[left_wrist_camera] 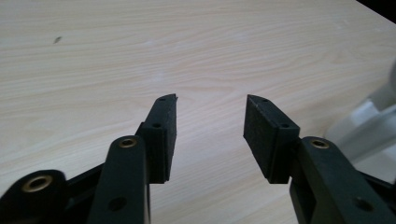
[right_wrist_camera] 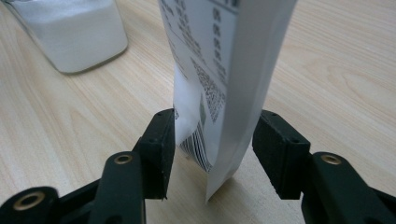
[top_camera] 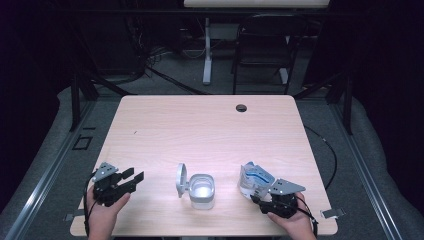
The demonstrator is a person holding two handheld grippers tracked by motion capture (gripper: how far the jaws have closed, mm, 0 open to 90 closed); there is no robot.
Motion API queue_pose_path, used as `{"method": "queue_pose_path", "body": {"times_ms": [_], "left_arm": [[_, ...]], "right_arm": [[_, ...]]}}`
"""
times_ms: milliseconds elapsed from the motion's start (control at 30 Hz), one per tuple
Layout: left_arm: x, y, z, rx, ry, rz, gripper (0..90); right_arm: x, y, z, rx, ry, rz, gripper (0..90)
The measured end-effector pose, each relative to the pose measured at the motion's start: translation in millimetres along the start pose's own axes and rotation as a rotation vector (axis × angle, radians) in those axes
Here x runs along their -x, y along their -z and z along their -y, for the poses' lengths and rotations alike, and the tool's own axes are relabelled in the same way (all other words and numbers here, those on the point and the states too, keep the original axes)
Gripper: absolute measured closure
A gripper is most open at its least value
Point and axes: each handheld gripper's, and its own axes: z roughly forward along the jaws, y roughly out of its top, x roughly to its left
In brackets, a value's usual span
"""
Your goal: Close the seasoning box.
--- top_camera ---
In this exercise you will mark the black folding chair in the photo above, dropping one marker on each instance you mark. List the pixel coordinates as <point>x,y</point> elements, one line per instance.
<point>266,33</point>

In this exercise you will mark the person's right hand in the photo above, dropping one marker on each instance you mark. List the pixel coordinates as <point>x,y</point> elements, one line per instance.
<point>298,226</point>

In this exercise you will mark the white and blue pouch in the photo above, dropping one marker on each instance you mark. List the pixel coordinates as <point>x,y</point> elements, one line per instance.
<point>253,180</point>

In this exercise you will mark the person's left hand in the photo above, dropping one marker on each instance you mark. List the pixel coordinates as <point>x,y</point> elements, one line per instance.
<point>101,221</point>

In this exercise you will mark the white standing desk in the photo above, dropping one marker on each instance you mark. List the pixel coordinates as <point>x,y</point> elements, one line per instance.
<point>256,3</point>

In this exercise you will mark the metal floor rail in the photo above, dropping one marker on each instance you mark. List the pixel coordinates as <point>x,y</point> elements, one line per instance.
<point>50,173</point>
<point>366,173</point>

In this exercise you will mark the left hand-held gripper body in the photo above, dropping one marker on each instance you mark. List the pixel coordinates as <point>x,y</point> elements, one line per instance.
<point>108,191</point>

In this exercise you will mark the dark equipment cabinet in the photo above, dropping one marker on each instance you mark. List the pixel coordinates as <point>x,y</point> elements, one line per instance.
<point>113,46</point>

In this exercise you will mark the black horizontal frame bar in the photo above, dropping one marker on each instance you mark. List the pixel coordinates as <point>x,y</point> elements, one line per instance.
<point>133,12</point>

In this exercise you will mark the grey metal table bracket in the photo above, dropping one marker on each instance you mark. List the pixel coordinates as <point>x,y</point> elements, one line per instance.
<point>333,213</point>
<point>71,217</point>

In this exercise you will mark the black frame stand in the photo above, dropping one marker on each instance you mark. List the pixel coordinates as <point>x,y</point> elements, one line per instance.
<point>348,106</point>
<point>75,103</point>

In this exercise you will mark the clear container with white lid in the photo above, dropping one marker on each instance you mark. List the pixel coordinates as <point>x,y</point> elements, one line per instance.
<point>201,191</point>

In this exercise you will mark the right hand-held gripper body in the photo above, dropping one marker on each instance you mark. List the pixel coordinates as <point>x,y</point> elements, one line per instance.
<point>281,205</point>

